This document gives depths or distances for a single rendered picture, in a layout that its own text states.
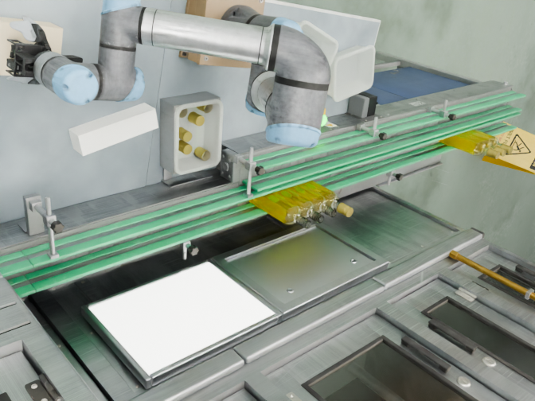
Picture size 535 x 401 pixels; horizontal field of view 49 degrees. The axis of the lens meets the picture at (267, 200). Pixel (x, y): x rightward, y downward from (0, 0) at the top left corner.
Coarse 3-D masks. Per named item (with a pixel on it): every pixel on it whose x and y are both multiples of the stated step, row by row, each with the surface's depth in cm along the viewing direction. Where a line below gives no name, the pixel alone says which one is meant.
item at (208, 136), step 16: (176, 112) 170; (176, 128) 172; (192, 128) 185; (208, 128) 187; (176, 144) 175; (192, 144) 188; (208, 144) 190; (176, 160) 177; (192, 160) 188; (208, 160) 189
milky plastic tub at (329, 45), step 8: (304, 24) 192; (312, 24) 195; (304, 32) 204; (312, 32) 201; (320, 32) 199; (320, 40) 210; (328, 40) 205; (336, 40) 205; (320, 48) 211; (328, 48) 209; (336, 48) 207; (328, 56) 209
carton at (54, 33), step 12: (0, 24) 131; (48, 24) 142; (0, 36) 132; (12, 36) 133; (48, 36) 139; (60, 36) 141; (0, 48) 133; (60, 48) 142; (0, 60) 134; (0, 72) 135; (12, 72) 137
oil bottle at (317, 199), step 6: (294, 186) 200; (300, 186) 200; (306, 186) 200; (300, 192) 196; (306, 192) 196; (312, 192) 197; (312, 198) 193; (318, 198) 193; (324, 198) 194; (318, 204) 192; (318, 210) 193
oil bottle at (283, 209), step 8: (248, 200) 199; (256, 200) 196; (264, 200) 192; (272, 200) 190; (280, 200) 190; (288, 200) 191; (264, 208) 194; (272, 208) 190; (280, 208) 187; (288, 208) 186; (296, 208) 186; (280, 216) 188; (288, 216) 185; (288, 224) 187
